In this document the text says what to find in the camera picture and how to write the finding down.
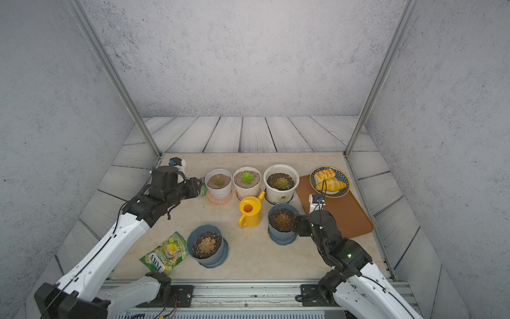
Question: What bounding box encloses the blue pot red succulent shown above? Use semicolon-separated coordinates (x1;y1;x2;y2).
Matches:
268;203;299;245

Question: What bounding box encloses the small white pot pink-green succulent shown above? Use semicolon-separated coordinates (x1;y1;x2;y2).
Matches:
205;169;232;199

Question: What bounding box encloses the yellow watering can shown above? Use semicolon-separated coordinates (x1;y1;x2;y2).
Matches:
238;191;265;229

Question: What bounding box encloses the white pot bright green succulent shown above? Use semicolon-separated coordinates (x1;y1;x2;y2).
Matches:
233;167;262;200

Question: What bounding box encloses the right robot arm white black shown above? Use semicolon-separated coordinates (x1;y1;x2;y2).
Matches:
294;210;422;318

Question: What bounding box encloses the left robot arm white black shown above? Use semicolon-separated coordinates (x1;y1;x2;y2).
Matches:
34;160;203;318

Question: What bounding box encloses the large white round pot succulent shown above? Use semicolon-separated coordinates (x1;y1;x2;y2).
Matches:
263;164;300;205

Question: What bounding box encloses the brown tray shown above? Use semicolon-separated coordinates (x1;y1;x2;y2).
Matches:
296;175;374;239

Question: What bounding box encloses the green orange snack packet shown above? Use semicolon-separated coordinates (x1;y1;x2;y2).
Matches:
200;183;208;196

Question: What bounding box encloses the yellow bread roll lower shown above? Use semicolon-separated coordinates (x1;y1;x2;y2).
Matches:
316;178;347;193

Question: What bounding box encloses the yellow bread roll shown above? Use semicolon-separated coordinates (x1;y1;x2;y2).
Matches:
314;167;336;183
316;178;347;193

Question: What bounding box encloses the yellow bread roll upper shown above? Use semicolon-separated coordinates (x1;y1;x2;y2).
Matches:
314;167;336;183

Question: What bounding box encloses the pink saucer under small pot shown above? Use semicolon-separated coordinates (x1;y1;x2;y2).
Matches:
206;191;232;205

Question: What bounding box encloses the blue patterned plate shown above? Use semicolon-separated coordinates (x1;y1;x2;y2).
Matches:
309;166;350;198

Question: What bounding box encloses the green yellow candy bag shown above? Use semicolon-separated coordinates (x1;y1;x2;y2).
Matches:
139;232;189;275

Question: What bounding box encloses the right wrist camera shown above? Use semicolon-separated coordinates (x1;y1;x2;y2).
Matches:
309;194;325;214

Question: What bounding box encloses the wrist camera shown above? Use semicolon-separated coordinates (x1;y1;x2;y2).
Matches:
309;194;325;214
168;157;186;184

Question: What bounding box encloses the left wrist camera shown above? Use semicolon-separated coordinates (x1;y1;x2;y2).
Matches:
168;157;186;184

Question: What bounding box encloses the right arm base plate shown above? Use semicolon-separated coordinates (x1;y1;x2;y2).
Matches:
295;284;337;307

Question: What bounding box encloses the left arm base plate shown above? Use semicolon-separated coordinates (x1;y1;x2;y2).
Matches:
152;284;195;308

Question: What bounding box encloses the front aluminium rail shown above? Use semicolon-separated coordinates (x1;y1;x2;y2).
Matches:
69;280;423;319

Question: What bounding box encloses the left aluminium frame post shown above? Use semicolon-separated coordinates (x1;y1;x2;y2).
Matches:
65;0;162;159

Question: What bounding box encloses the aluminium frame post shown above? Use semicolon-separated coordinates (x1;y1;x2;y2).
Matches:
344;0;418;159
65;0;162;159

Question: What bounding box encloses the right aluminium frame post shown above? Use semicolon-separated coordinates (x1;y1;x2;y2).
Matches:
344;0;418;159

